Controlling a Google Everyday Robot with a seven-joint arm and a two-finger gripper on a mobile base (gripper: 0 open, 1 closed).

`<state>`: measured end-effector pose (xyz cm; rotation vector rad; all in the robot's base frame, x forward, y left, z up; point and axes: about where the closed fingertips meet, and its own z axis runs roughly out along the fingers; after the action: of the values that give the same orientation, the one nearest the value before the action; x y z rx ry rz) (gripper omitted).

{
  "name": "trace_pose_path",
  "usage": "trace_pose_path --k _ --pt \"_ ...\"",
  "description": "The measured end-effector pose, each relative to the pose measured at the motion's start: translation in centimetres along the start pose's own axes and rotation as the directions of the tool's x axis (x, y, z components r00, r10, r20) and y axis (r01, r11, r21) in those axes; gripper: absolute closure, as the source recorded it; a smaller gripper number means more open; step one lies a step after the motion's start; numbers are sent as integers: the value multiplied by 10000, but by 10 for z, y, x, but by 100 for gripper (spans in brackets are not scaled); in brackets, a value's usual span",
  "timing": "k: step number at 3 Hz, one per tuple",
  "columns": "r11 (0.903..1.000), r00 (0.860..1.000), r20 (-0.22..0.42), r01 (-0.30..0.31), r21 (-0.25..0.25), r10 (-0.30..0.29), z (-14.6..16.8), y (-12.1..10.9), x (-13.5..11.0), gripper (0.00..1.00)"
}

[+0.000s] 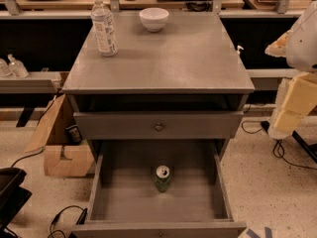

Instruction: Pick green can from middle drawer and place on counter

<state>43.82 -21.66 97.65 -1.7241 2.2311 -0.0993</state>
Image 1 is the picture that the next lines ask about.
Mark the brown cardboard box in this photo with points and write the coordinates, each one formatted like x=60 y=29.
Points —
x=62 y=157

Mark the green soda can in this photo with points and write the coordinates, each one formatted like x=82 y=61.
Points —
x=163 y=176

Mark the white ceramic bowl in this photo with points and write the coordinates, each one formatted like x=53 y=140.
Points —
x=153 y=19

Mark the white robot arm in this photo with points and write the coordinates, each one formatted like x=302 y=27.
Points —
x=299 y=46

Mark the small white pump bottle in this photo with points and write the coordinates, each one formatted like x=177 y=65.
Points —
x=239 y=49

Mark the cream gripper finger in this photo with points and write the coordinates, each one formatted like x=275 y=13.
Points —
x=301 y=96
x=286 y=121

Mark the open grey middle drawer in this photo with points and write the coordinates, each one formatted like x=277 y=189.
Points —
x=125 y=202

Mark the grey drawer cabinet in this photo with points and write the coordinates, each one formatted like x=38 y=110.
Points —
x=190 y=65

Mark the clear plastic water bottle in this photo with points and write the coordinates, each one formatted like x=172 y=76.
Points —
x=103 y=24

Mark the closed grey top drawer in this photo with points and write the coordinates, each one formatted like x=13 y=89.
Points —
x=158 y=125

